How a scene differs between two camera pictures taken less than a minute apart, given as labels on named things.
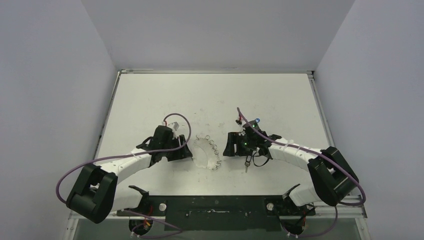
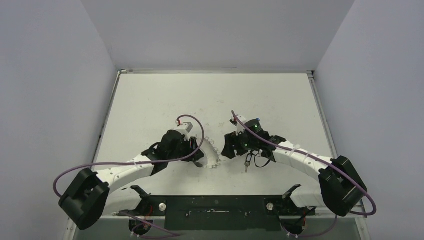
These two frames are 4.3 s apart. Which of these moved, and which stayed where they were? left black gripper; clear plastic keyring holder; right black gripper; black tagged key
Moved: left black gripper
Stayed: black tagged key; clear plastic keyring holder; right black gripper
